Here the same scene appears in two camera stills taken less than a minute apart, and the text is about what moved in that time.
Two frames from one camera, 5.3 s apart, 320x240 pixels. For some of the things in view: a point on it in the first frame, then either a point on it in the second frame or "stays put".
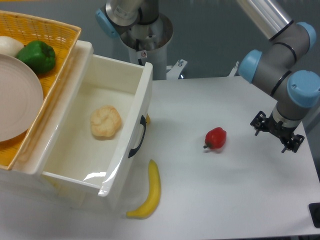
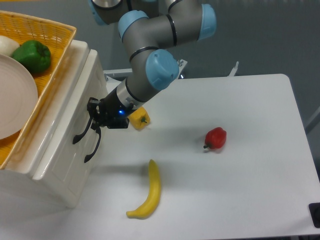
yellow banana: [154, 195] stays put
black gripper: [261, 122] -> [113, 113]
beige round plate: [21, 98] stays put
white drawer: [96, 141] -> [57, 161]
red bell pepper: [215, 138] stays put
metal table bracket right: [232, 73] stays put
